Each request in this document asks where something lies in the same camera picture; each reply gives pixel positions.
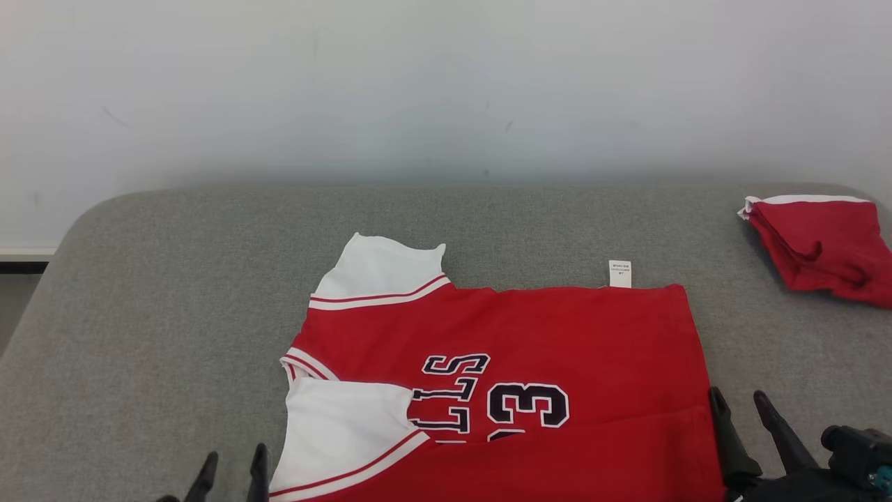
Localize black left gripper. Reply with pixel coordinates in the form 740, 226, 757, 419
155, 443, 271, 502

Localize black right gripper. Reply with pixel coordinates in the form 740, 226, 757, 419
708, 387, 892, 502

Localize red shorts with white stripe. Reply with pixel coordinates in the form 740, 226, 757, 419
737, 195, 892, 310

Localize red and white jersey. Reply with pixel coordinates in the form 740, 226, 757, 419
268, 232, 727, 502

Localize white wall baseboard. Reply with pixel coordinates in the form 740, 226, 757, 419
0, 245, 58, 263

